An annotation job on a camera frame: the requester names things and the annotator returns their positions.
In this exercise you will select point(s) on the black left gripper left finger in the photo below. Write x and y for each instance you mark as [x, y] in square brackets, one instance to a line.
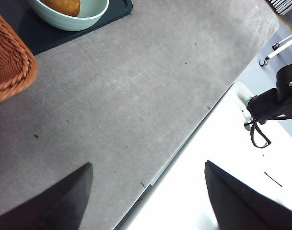
[50, 208]

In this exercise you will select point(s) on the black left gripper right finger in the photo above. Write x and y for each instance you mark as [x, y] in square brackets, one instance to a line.
[241, 206]

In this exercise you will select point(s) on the teal green bowl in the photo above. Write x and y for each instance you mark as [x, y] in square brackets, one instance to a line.
[64, 22]

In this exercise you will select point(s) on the brown kiwi fruit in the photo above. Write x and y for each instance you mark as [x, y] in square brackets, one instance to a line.
[61, 6]

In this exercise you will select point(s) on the thin black pin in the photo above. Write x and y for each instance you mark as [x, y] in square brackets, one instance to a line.
[273, 179]

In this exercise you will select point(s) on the brown wicker basket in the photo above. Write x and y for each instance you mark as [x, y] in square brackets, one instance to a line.
[9, 62]

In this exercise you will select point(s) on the white tripod stand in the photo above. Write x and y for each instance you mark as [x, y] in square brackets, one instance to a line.
[283, 48]

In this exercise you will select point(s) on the dark green rectangular tray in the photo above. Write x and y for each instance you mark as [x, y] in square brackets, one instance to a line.
[40, 36]

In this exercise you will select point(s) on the white ribbed panel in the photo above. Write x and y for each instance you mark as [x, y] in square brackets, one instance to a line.
[282, 6]

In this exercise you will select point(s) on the pale grey camera box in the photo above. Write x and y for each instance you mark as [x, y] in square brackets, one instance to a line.
[244, 105]

